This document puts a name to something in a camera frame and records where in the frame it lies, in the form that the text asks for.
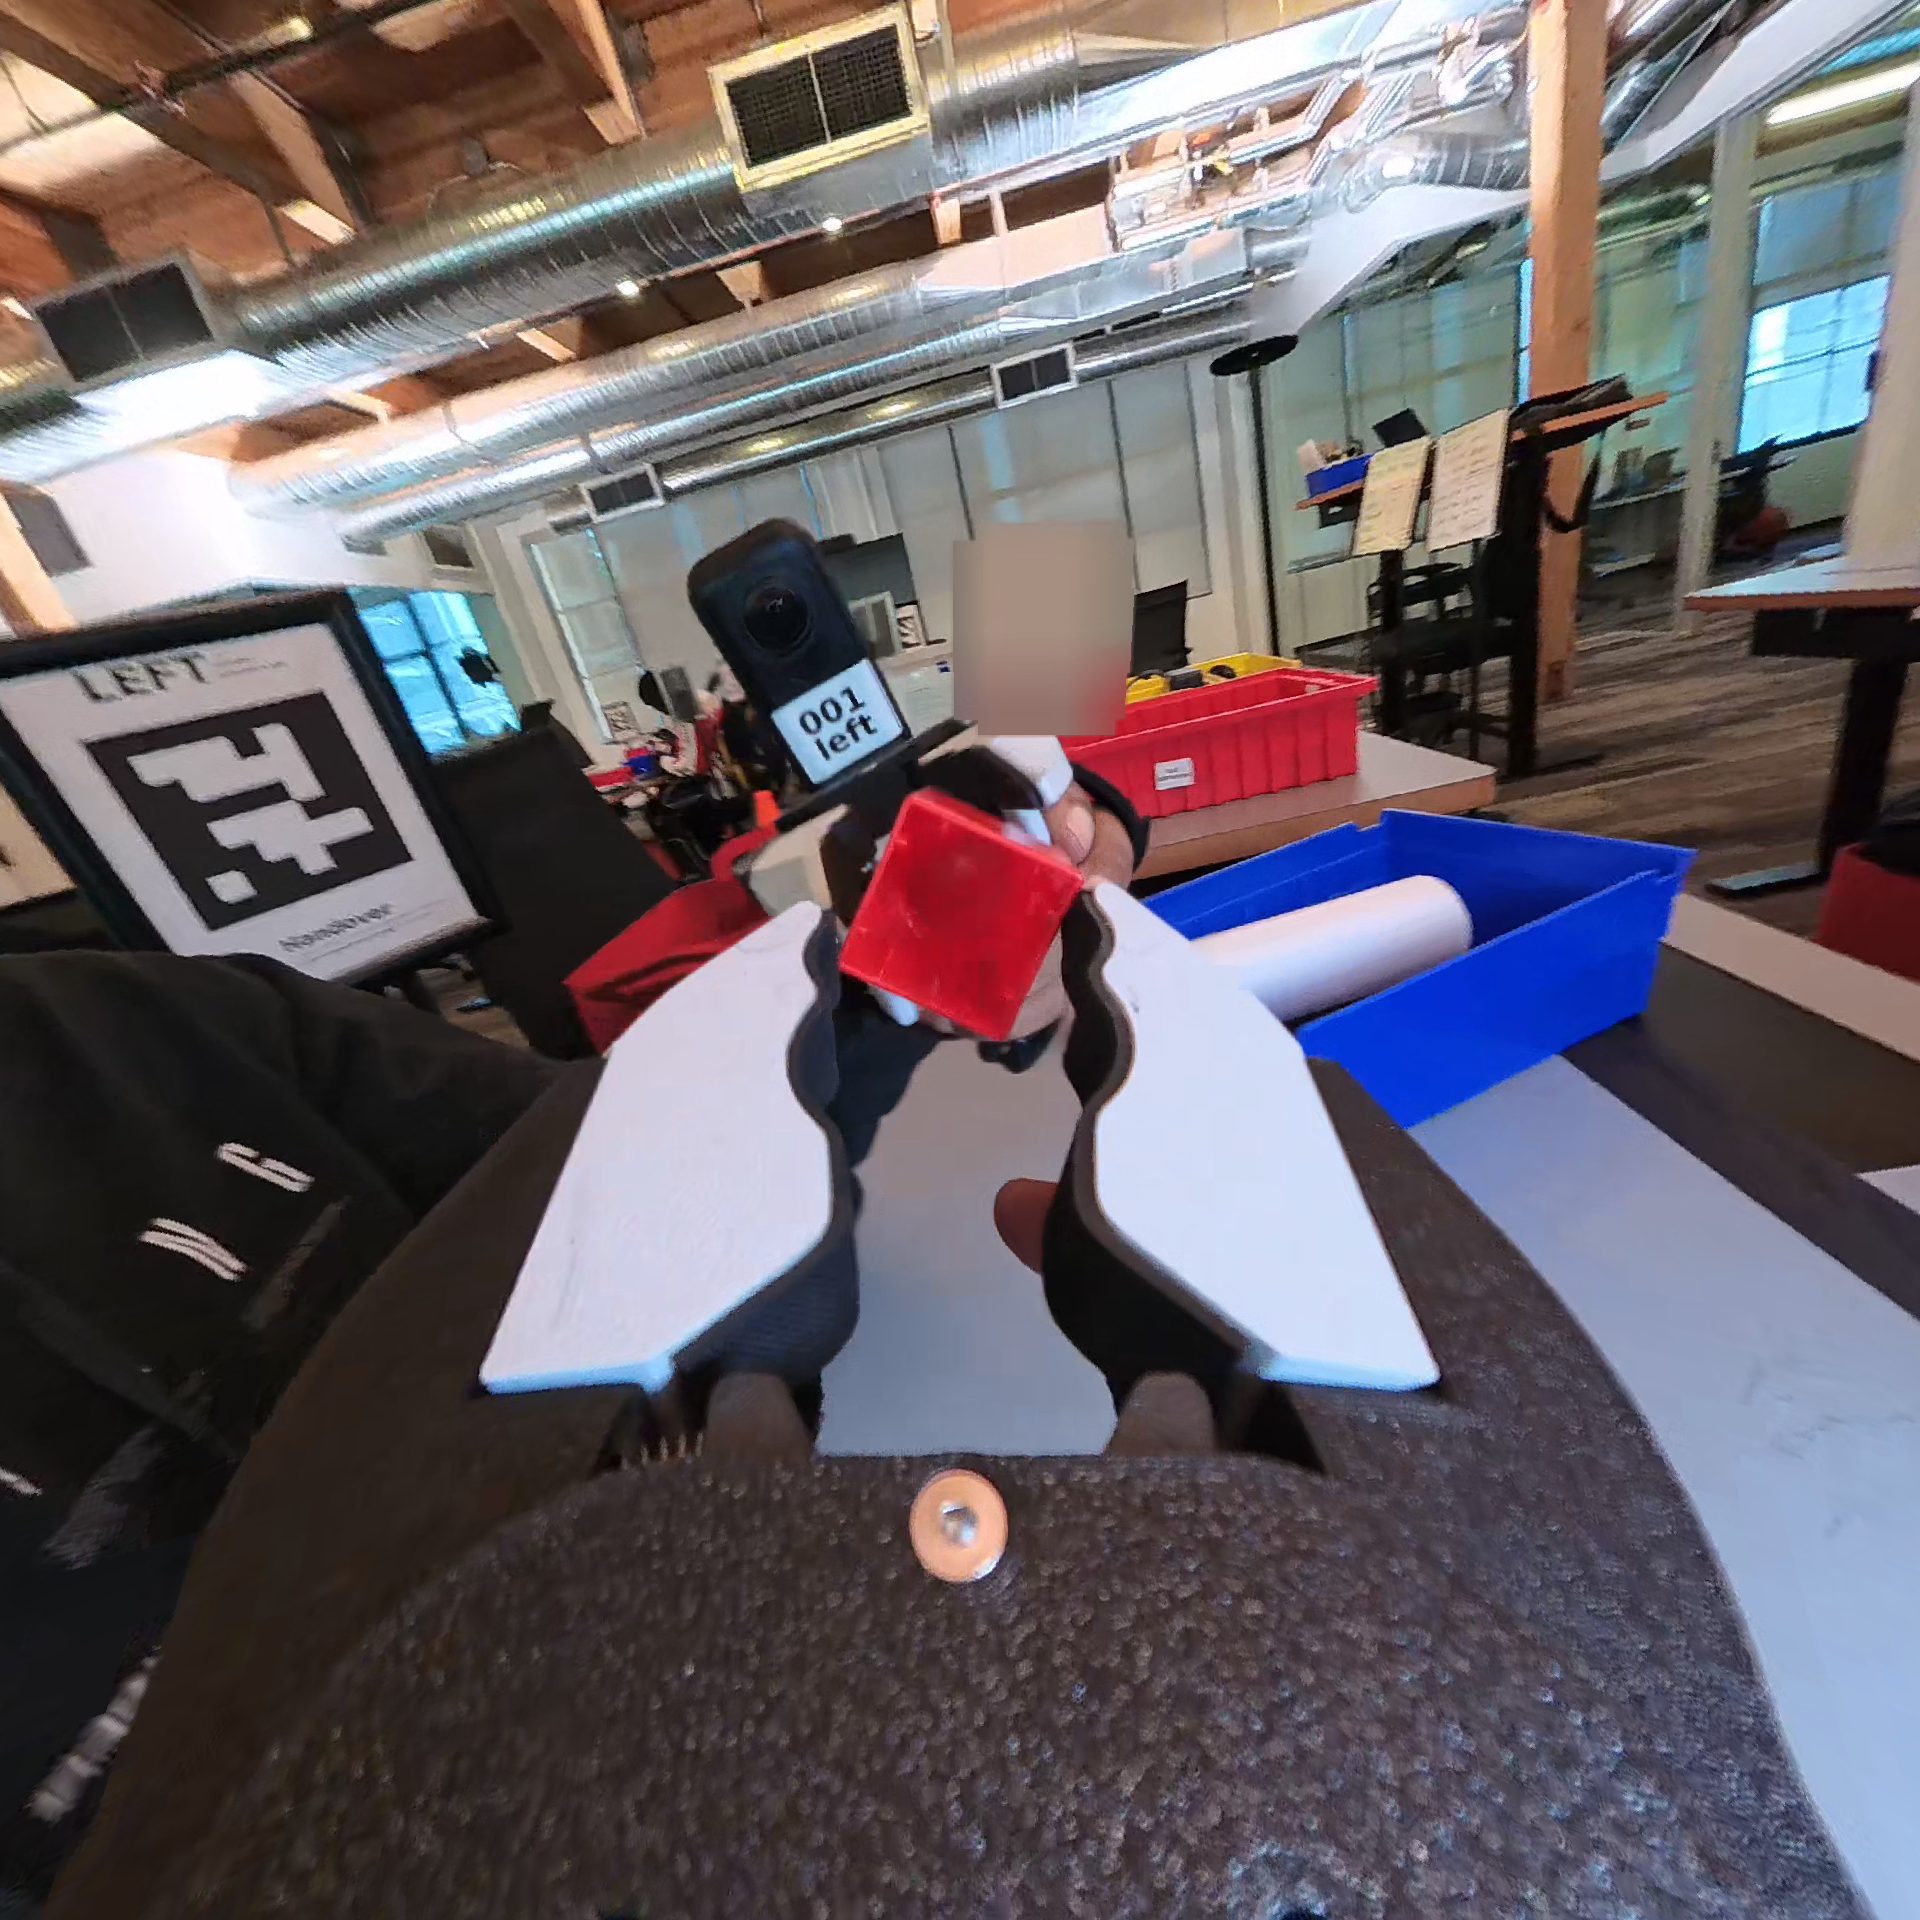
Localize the red floor bag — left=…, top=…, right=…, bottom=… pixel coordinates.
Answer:
left=1814, top=839, right=1920, bottom=985

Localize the long wooden table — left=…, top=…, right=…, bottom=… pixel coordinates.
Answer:
left=1681, top=556, right=1920, bottom=904

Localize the beige table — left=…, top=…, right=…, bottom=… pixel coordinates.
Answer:
left=1132, top=730, right=1498, bottom=881

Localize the wooden-top standing desk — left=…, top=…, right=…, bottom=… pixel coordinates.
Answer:
left=1295, top=381, right=1670, bottom=780

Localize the person's left hand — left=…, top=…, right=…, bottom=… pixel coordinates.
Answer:
left=1039, top=780, right=1142, bottom=896

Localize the framed marker sign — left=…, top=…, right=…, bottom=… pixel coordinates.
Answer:
left=0, top=591, right=495, bottom=985

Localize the white air vent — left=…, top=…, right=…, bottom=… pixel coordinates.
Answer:
left=708, top=7, right=932, bottom=191

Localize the black chair back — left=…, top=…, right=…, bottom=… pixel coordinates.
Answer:
left=433, top=704, right=676, bottom=1051

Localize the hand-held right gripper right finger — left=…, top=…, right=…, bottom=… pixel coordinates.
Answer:
left=1044, top=881, right=1441, bottom=1389

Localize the window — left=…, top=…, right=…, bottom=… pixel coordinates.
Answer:
left=1738, top=277, right=1892, bottom=452

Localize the silver ceiling duct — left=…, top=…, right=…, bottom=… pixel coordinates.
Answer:
left=0, top=0, right=1502, bottom=393

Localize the wooden pillar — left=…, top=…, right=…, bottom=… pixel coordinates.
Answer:
left=1521, top=0, right=1608, bottom=700

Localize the person's left forearm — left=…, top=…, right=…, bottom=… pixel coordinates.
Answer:
left=830, top=1019, right=940, bottom=1179

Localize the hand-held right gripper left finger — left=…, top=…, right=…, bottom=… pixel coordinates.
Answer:
left=480, top=900, right=858, bottom=1396

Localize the yellow storage bin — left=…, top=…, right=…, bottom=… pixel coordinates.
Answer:
left=1125, top=652, right=1305, bottom=704

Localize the paper flip chart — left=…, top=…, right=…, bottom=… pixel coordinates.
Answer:
left=1424, top=407, right=1512, bottom=553
left=1351, top=435, right=1433, bottom=559

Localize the black floor lamp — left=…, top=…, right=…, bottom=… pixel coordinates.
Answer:
left=1212, top=335, right=1298, bottom=663

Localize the red box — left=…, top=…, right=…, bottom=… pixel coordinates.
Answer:
left=839, top=791, right=1085, bottom=1040

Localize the large red storage bin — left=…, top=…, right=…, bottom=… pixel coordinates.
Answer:
left=1063, top=667, right=1377, bottom=818

